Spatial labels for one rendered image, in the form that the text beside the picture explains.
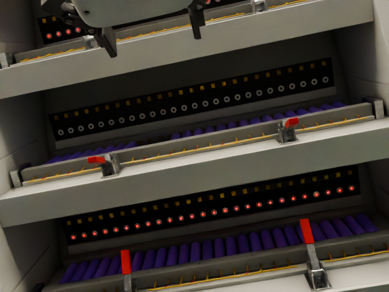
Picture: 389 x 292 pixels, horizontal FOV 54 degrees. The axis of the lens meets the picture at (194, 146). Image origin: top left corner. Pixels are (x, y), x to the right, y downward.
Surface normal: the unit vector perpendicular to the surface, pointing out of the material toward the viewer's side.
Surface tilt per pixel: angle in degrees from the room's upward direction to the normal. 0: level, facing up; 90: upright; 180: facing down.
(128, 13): 167
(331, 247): 112
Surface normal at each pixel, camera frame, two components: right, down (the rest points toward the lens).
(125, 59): -0.04, 0.24
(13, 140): 0.98, -0.18
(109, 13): 0.12, 0.92
